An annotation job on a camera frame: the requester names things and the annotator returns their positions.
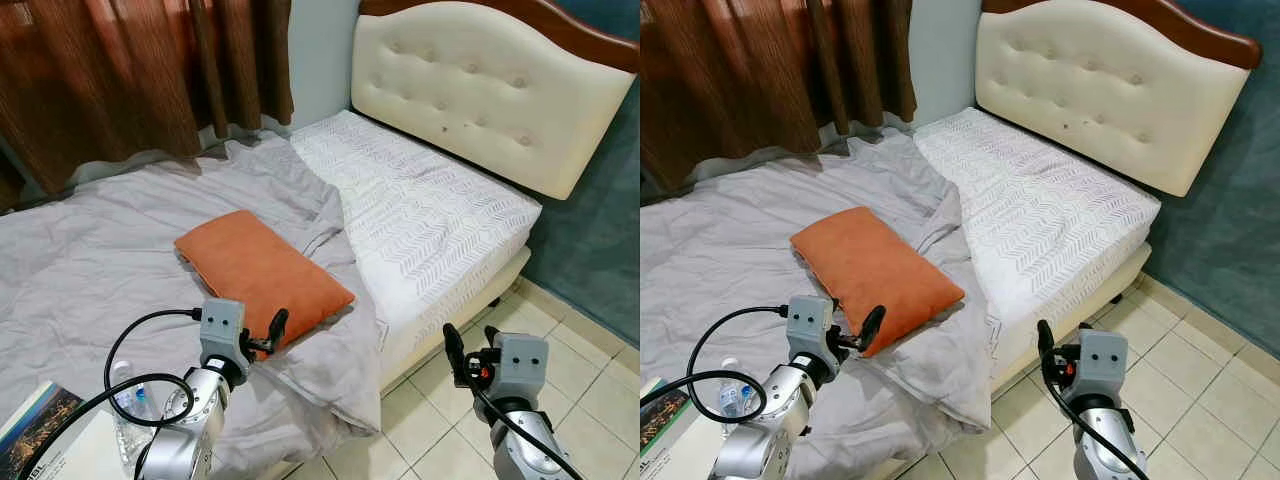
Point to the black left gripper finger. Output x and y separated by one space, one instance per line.
872 322
278 325

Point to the orange pillow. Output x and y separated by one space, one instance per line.
870 270
260 270

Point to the grey blanket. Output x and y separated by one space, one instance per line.
90 250
720 250

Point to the white book with photo cover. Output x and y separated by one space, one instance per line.
660 420
40 430

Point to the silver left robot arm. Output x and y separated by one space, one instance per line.
765 440
185 440

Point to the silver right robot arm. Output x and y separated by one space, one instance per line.
1100 450
530 450

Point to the white chevron patterned mattress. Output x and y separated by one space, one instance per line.
430 220
1050 220

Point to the clear plastic water bottle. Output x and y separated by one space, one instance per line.
130 400
735 400

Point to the cream tufted headboard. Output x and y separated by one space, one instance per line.
1100 90
480 90

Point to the brown curtain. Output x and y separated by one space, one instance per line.
740 70
100 70

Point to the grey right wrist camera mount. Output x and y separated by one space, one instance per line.
523 365
1102 360

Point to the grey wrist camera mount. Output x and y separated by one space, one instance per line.
808 322
523 365
222 325
1102 360

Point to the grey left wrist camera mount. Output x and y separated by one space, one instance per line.
808 322
222 325

